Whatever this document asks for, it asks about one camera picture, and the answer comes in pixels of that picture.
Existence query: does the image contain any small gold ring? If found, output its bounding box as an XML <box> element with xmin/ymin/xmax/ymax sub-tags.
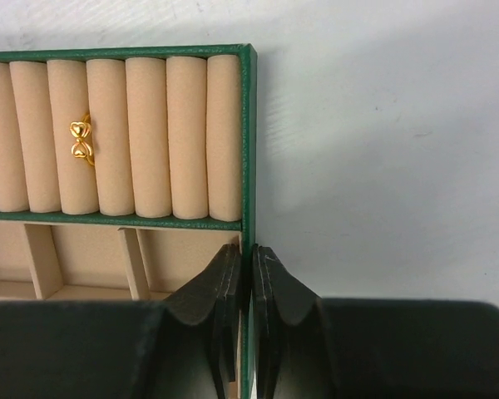
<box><xmin>69</xmin><ymin>112</ymin><xmax>96</xmax><ymax>166</ymax></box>

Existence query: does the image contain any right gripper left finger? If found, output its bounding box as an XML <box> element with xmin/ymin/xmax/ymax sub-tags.
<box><xmin>0</xmin><ymin>244</ymin><xmax>241</xmax><ymax>398</ymax></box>

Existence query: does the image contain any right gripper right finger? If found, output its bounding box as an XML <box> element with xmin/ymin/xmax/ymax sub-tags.
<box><xmin>252</xmin><ymin>246</ymin><xmax>499</xmax><ymax>398</ymax></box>

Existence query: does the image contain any green tray with compartments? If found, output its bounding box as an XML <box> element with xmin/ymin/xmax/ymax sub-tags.
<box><xmin>0</xmin><ymin>44</ymin><xmax>257</xmax><ymax>398</ymax></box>

